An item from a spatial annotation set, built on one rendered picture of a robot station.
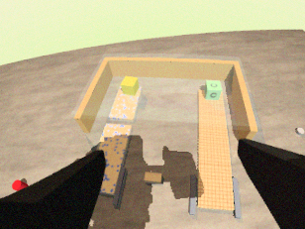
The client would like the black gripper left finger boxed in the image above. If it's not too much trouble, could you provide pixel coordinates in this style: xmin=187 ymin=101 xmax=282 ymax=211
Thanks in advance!
xmin=0 ymin=150 xmax=107 ymax=229

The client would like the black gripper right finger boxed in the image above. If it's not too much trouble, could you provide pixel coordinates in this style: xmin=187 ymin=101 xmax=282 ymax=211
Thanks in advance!
xmin=237 ymin=138 xmax=305 ymax=229

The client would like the orange grid-patterned strip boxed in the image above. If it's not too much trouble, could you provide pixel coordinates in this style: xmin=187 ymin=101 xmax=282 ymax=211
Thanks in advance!
xmin=197 ymin=127 xmax=234 ymax=211

